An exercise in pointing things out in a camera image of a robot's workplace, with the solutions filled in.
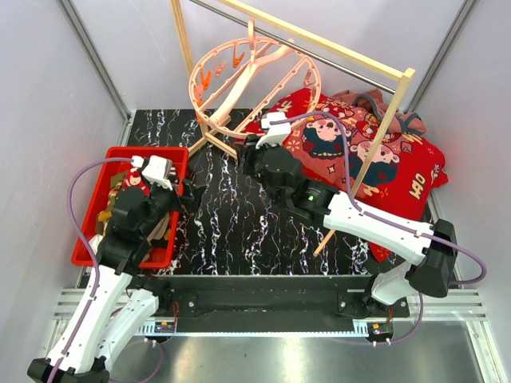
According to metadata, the red plastic bin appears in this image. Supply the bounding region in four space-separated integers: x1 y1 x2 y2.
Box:
71 146 189 270

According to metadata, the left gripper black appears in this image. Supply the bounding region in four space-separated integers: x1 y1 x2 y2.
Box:
141 176 206 236

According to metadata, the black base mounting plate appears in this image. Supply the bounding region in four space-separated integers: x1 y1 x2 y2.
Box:
127 274 410 320

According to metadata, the black argyle sock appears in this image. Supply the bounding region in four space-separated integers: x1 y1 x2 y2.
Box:
149 226 175 263

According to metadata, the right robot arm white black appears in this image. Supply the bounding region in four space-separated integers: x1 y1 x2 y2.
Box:
234 135 458 318

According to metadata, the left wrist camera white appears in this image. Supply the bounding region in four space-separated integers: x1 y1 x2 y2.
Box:
131 156 176 190

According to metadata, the olive green striped sock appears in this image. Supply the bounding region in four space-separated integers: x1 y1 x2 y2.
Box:
106 171 127 210

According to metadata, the orange clip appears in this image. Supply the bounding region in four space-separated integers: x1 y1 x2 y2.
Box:
199 69 212 90

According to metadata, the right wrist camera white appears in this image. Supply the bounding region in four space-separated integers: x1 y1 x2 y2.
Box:
255 112 291 149

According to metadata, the beige sock maroon striped cuff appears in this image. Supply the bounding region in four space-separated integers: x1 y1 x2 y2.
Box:
146 213 172 253

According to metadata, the pink grey garment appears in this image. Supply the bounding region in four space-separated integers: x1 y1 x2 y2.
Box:
331 89 427 136

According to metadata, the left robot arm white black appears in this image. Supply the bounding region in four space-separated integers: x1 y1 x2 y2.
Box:
27 180 206 382

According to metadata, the red cat pattern sock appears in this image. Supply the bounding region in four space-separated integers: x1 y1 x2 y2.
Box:
122 168 149 196

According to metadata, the metal rack rod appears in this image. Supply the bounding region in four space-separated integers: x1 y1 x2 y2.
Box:
187 0 396 95

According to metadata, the pink round clip hanger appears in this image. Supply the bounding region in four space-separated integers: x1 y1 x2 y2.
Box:
188 19 322 139

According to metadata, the red cartoon patterned blanket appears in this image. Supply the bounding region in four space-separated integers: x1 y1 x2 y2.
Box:
241 88 449 264

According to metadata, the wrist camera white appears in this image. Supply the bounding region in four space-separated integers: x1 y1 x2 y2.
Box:
131 156 176 190
255 112 291 149

